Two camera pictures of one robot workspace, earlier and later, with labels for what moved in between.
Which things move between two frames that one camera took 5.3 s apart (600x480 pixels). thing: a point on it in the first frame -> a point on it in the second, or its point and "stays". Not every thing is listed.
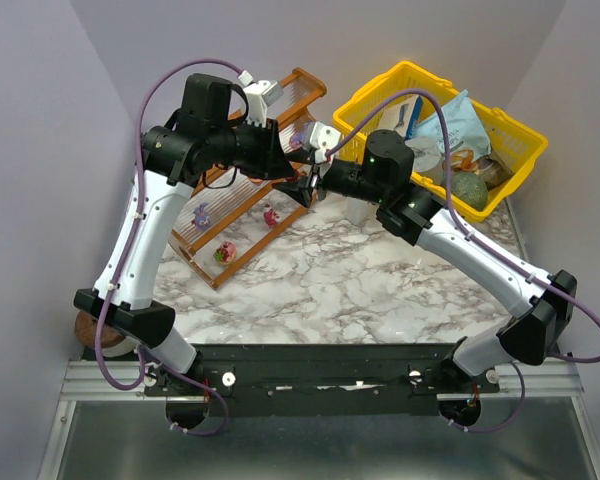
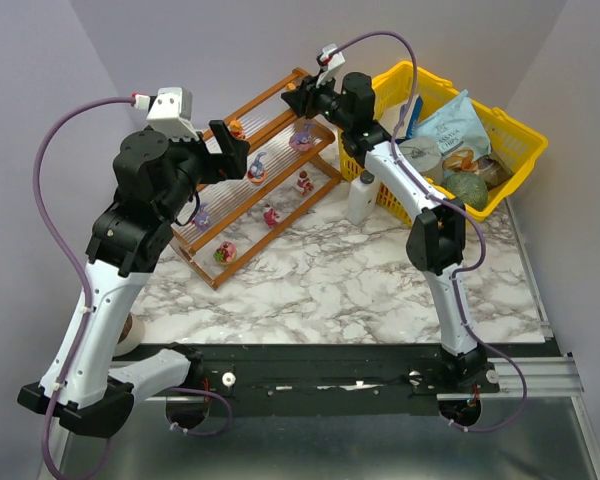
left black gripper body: x=268 y=151 -> x=227 y=151
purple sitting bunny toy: x=202 y=219 stays
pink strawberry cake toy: x=227 y=253 stays
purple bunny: x=296 y=140 stays
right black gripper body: x=315 y=180 -> x=304 y=100
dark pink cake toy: x=271 y=217 stays
